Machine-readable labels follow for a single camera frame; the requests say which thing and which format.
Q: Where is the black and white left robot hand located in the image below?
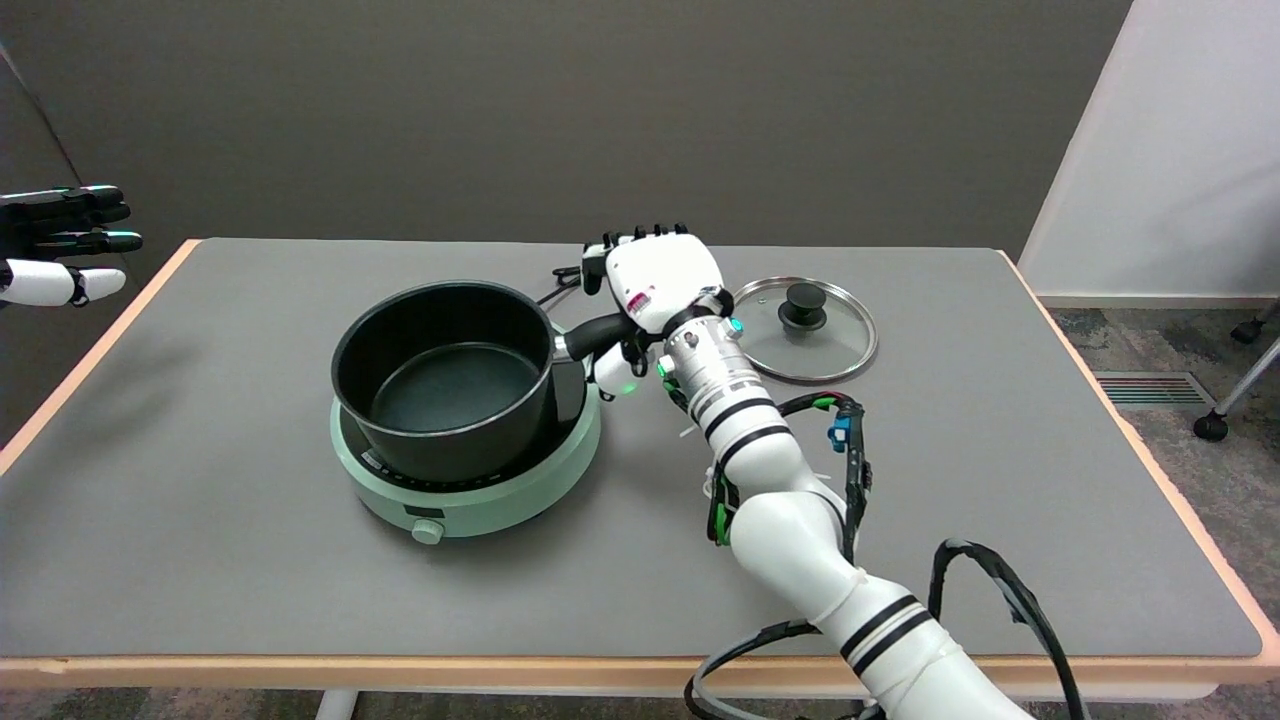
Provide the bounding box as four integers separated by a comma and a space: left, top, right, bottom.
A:
0, 185, 144, 308

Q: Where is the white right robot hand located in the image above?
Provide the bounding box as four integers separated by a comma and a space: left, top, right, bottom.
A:
582, 224, 736, 399

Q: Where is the black soup pot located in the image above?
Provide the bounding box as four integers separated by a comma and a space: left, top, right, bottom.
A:
331, 281, 636, 484

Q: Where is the glass pot lid black knob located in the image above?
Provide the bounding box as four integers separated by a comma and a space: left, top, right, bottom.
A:
730, 277, 880, 385

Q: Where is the green round induction stove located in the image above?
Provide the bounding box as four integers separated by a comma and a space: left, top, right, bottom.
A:
330, 350, 603, 546

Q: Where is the grey table mat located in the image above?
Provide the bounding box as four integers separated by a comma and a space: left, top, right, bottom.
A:
0, 238, 1266, 658

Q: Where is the metal floor vent grille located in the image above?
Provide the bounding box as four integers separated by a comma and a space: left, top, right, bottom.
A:
1092, 372, 1217, 409

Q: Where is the grey chair leg with caster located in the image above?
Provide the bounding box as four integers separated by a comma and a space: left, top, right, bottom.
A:
1193, 338, 1280, 444

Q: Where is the black chair caster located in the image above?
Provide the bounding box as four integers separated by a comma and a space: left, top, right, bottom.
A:
1231, 300, 1280, 347

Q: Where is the black stove power cord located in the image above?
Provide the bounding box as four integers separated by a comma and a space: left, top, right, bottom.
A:
535, 263, 587, 309

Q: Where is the black cable with green tags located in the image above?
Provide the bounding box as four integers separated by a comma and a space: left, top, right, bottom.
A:
665, 375, 737, 547

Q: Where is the black cable with blue connector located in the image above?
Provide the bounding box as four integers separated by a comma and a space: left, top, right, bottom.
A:
778, 392, 874, 564

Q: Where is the black and grey cable loop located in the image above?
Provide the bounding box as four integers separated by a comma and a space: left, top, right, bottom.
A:
684, 620, 883, 720

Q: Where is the thick black wrapped cable loop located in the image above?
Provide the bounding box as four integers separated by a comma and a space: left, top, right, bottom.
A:
928, 539, 1091, 720

